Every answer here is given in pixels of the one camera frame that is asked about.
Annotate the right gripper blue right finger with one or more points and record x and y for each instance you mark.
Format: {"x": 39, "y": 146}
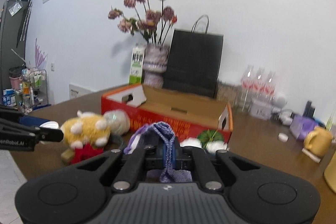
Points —
{"x": 177, "y": 155}

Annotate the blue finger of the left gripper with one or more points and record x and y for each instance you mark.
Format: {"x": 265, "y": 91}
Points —
{"x": 33, "y": 122}

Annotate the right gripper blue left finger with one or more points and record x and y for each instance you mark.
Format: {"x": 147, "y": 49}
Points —
{"x": 162, "y": 154}

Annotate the purple woven drawstring pouch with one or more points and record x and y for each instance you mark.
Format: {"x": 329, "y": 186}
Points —
{"x": 161, "y": 136}

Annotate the white flower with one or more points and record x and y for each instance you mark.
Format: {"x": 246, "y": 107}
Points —
{"x": 211, "y": 147}

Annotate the yellow white plush toy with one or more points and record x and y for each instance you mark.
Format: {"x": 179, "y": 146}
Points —
{"x": 86, "y": 128}

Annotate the red toy block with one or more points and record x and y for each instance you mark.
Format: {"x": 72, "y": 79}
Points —
{"x": 87, "y": 152}

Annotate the pale green ball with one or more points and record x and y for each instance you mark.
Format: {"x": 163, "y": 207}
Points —
{"x": 118, "y": 121}

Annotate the small white round lid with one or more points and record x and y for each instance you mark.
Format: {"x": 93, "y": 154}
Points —
{"x": 283, "y": 137}

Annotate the open red cardboard box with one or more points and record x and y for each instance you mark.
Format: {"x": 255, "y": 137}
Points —
{"x": 187, "y": 114}

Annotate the green white milk carton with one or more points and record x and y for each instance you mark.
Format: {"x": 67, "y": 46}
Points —
{"x": 136, "y": 65}

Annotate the purple marbled ceramic vase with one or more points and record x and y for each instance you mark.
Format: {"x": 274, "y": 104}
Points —
{"x": 155, "y": 64}

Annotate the black paper shopping bag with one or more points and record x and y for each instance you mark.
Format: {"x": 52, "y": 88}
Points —
{"x": 194, "y": 61}

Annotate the left red-label water bottle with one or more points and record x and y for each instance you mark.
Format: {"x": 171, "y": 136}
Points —
{"x": 246, "y": 88}

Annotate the red-label water bottle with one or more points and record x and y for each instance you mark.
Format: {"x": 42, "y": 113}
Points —
{"x": 269, "y": 86}
{"x": 246, "y": 88}
{"x": 258, "y": 83}

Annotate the white floral tin box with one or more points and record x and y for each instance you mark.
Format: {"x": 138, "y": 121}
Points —
{"x": 260, "y": 110}

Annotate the middle red-label water bottle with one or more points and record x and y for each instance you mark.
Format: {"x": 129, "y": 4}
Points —
{"x": 258, "y": 83}

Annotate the right red-label water bottle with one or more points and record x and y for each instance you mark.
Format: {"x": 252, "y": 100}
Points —
{"x": 269, "y": 86}

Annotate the white round speaker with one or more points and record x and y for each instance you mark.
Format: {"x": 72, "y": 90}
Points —
{"x": 279, "y": 100}

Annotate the grey refrigerator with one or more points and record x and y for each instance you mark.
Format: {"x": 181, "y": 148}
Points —
{"x": 15, "y": 16}

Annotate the dried pink rose bouquet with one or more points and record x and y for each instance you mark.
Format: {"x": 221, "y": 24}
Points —
{"x": 152, "y": 25}

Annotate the purple tissue pack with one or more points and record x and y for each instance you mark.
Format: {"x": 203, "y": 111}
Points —
{"x": 301, "y": 126}

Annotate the black upright device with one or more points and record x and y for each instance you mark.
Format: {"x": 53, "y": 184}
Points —
{"x": 309, "y": 110}

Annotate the yellow ceramic mug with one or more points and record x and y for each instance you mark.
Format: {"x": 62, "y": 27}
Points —
{"x": 318, "y": 141}

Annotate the wire rack with items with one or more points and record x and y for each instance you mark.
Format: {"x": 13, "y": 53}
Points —
{"x": 34, "y": 89}

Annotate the white wall panel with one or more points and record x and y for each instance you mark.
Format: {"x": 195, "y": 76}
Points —
{"x": 78, "y": 91}

